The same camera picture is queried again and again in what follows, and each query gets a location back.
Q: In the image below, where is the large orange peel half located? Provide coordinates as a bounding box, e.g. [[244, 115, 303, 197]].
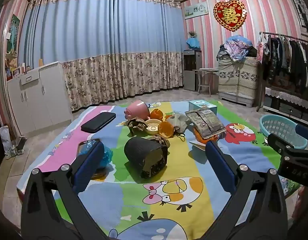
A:
[[158, 121, 175, 138]]

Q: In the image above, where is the pile of clothes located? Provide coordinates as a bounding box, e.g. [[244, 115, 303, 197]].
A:
[[217, 35, 258, 62]]

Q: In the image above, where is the white lace cloth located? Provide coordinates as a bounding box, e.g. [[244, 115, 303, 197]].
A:
[[265, 87, 308, 103]]

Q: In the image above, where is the grey face mask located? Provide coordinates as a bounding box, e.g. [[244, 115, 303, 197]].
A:
[[166, 112, 192, 137]]

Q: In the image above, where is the colourful wall poster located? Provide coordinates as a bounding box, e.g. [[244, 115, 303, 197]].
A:
[[5, 14, 21, 55]]

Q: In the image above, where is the teal tissue box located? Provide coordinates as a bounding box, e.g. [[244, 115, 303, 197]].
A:
[[188, 100, 218, 115]]

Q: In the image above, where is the brown paper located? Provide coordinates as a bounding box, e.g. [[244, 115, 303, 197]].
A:
[[121, 118, 148, 137], [150, 134, 171, 148]]

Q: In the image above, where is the blue covered water bottle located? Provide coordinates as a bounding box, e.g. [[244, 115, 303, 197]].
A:
[[186, 37, 201, 50]]

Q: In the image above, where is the red heart wall decoration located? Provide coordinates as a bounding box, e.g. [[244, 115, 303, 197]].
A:
[[213, 1, 247, 32]]

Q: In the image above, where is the pink hanging bag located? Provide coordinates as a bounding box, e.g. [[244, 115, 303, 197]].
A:
[[256, 40, 266, 63]]

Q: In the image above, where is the grey snack packet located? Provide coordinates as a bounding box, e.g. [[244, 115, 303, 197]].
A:
[[185, 107, 227, 140]]

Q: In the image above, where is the blue plastic bag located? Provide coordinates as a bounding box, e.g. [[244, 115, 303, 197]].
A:
[[98, 145, 113, 168]]

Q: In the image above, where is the framed wall poster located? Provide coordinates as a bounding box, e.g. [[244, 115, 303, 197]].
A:
[[290, 0, 308, 33]]

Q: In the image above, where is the small stool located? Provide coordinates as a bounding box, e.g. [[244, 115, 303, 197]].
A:
[[193, 68, 219, 95]]

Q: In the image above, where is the cartoon printed blanket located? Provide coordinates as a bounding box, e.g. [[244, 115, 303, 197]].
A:
[[17, 101, 302, 240]]

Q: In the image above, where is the row of hanging clothes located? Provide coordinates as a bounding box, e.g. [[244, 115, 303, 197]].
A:
[[262, 35, 308, 90]]

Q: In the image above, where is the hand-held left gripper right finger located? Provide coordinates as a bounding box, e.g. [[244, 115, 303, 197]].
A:
[[194, 141, 288, 240]]

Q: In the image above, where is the black case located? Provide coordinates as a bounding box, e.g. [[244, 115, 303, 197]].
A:
[[81, 112, 116, 133]]

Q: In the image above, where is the water dispenser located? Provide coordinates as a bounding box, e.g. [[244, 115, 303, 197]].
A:
[[183, 49, 202, 92]]

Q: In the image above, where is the smartphone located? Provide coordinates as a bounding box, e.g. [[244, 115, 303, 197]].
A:
[[77, 139, 101, 157]]

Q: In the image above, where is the black cylindrical bag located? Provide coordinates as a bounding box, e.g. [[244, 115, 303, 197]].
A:
[[124, 137, 168, 179]]

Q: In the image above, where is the low dark cabinet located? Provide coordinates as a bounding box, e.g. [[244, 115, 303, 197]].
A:
[[263, 86, 308, 125]]

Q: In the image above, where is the pink mug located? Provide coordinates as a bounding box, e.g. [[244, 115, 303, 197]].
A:
[[125, 100, 151, 120]]

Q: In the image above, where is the metal clothes rack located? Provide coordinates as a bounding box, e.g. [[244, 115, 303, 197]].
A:
[[256, 31, 308, 112]]

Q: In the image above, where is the clear plastic bag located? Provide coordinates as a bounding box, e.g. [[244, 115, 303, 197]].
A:
[[0, 126, 13, 156]]

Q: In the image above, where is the landscape wall picture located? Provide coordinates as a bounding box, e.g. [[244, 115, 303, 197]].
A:
[[184, 1, 209, 20]]

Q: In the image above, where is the turquoise plastic basket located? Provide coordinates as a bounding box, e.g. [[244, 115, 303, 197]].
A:
[[259, 115, 308, 150]]

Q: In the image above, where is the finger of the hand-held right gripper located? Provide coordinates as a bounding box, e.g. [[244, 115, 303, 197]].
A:
[[295, 124, 308, 142], [267, 133, 298, 157]]

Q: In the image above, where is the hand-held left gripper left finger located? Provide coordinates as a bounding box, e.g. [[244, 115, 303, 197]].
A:
[[20, 141, 112, 240]]

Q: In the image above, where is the white cabinet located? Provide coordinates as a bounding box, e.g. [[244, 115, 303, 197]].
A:
[[7, 62, 73, 138]]

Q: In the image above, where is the blue floral curtain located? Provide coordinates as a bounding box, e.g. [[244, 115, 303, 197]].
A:
[[18, 0, 184, 112]]

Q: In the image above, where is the cream plastic lid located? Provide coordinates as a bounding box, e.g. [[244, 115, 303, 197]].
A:
[[145, 119, 162, 135]]

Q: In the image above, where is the cloth covered wardrobe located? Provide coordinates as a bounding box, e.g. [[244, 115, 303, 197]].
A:
[[218, 56, 259, 105]]

